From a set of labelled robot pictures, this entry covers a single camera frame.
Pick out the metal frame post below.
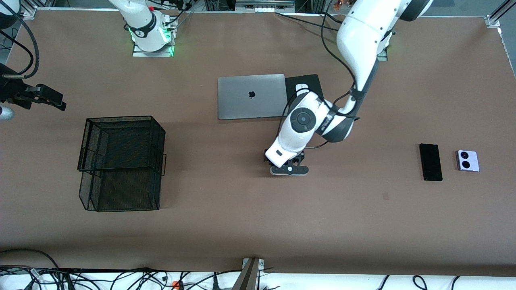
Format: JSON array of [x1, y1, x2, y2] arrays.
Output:
[[232, 258, 265, 290]]

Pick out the black wire mesh basket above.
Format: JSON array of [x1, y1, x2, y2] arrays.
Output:
[[77, 116, 167, 213]]

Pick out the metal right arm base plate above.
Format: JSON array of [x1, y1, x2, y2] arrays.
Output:
[[132, 40, 175, 58]]

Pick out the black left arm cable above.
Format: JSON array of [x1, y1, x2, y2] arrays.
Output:
[[277, 8, 361, 150]]

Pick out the black mouse pad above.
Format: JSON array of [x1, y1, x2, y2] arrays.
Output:
[[285, 74, 328, 119]]

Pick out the thick black floor cable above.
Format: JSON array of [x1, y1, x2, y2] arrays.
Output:
[[0, 249, 61, 270]]

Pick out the white flip phone two circles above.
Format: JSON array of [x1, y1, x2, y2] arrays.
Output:
[[456, 150, 480, 172]]

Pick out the silver laptop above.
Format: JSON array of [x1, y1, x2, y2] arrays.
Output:
[[218, 74, 289, 120]]

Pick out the aluminium frame corner profile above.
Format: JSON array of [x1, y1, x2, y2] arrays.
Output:
[[18, 0, 39, 20], [485, 0, 516, 29]]

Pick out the black cable on table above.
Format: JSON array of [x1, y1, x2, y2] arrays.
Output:
[[275, 12, 347, 32]]

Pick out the black slab smartphone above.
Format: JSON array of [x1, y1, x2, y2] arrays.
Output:
[[419, 143, 443, 182]]

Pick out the white power strip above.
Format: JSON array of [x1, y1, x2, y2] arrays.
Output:
[[236, 0, 295, 12]]

